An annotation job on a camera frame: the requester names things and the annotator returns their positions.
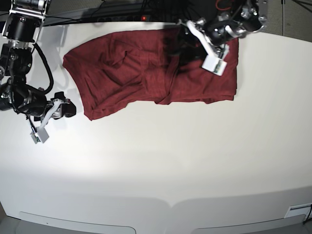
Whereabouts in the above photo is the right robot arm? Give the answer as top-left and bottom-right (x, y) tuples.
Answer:
(0, 0), (77, 143)

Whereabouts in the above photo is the white label plate on table edge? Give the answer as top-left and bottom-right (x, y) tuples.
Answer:
(284, 203), (312, 218)

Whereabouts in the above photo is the black power strip red switch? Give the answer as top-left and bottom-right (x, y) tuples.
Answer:
(94, 15), (151, 22)

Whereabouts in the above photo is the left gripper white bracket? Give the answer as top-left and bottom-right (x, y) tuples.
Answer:
(164, 18), (230, 65)

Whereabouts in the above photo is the black cable at table corner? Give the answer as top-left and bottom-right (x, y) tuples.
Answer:
(302, 204), (312, 225)

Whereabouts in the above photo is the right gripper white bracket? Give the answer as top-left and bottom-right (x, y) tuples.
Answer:
(26, 91), (77, 130)

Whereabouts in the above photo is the dark red long-sleeve T-shirt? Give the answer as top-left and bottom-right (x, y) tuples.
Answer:
(63, 28), (239, 120)

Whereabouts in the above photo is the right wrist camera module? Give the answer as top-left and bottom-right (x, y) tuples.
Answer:
(30, 128), (49, 144)

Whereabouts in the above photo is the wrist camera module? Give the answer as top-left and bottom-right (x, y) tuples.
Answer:
(201, 55), (227, 76)
(30, 128), (49, 144)

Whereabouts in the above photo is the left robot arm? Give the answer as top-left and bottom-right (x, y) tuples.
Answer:
(169, 0), (268, 76)

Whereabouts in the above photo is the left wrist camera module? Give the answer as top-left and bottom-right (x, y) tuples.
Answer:
(201, 55), (227, 76)

